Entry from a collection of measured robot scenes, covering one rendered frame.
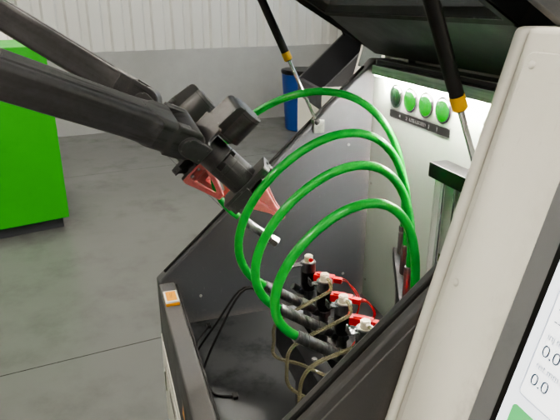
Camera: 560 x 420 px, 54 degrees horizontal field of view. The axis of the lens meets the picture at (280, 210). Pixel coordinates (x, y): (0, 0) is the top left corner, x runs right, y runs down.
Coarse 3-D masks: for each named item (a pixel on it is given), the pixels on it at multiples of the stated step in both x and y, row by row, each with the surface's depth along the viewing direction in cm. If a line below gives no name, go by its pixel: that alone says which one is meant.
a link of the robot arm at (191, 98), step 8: (184, 88) 108; (192, 88) 108; (136, 96) 106; (144, 96) 106; (176, 96) 108; (184, 96) 109; (192, 96) 108; (200, 96) 108; (176, 104) 109; (184, 104) 108; (192, 104) 108; (200, 104) 108; (208, 104) 108; (192, 112) 108; (200, 112) 109
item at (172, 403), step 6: (162, 342) 137; (168, 366) 128; (168, 372) 129; (168, 378) 131; (168, 384) 133; (168, 390) 136; (168, 396) 139; (174, 396) 119; (168, 402) 141; (174, 402) 121; (168, 408) 144; (174, 408) 123; (174, 414) 124
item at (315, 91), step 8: (312, 88) 100; (320, 88) 100; (328, 88) 100; (336, 88) 101; (280, 96) 101; (288, 96) 101; (296, 96) 101; (304, 96) 101; (336, 96) 101; (344, 96) 100; (352, 96) 100; (264, 104) 102; (272, 104) 102; (360, 104) 101; (368, 104) 101; (256, 112) 102; (376, 112) 101; (384, 120) 101; (384, 128) 102; (392, 136) 102; (392, 144) 103; (400, 152) 103; (224, 208) 110; (232, 216) 110; (400, 224) 109
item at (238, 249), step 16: (352, 128) 89; (304, 144) 88; (320, 144) 88; (384, 144) 91; (288, 160) 87; (400, 160) 94; (272, 176) 87; (400, 176) 95; (256, 192) 87; (240, 224) 88; (240, 240) 89; (240, 256) 90; (400, 272) 102
